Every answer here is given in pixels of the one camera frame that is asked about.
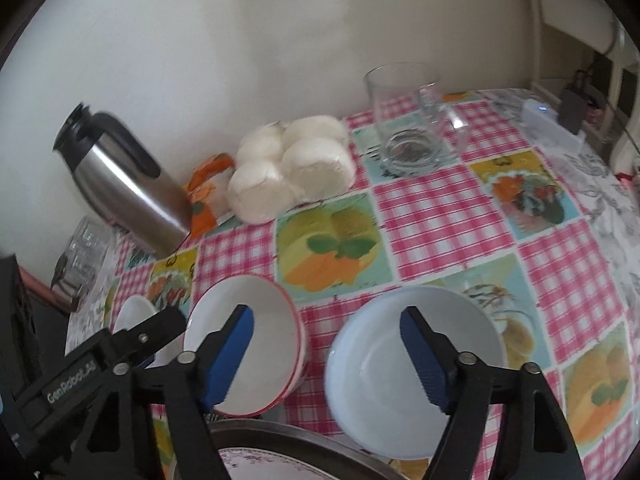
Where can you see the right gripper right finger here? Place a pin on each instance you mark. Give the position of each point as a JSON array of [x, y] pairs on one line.
[[534, 440]]

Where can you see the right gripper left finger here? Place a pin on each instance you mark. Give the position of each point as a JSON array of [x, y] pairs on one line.
[[118, 440]]

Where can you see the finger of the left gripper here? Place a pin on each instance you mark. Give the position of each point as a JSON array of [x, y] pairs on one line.
[[46, 417]]

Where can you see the pink floral round plate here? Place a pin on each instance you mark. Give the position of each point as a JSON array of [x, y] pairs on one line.
[[253, 463]]

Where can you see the white angular bowl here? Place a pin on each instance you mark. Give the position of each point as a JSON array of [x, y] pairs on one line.
[[156, 336]]

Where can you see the strawberry pattern bowl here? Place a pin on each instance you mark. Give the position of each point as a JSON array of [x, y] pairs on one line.
[[273, 364]]

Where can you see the large stainless steel pan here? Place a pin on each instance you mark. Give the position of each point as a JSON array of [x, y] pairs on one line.
[[300, 449]]

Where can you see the upturned drinking glass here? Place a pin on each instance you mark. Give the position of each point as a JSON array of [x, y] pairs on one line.
[[87, 247]]

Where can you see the light blue small bowl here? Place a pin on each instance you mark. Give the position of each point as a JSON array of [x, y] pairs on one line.
[[372, 389]]

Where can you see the stainless steel thermos jug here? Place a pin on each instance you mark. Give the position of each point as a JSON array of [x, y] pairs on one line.
[[122, 182]]

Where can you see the checked picture tablecloth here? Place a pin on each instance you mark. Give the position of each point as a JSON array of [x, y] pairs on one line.
[[544, 241]]

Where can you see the orange snack packet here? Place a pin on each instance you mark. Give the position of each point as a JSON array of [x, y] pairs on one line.
[[207, 192]]

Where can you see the white power strip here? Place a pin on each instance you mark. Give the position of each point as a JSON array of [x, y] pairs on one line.
[[542, 121]]

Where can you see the clear glass mug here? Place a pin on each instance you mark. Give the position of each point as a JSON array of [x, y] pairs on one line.
[[419, 132]]

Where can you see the black power adapter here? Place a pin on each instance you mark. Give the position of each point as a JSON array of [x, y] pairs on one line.
[[574, 103]]

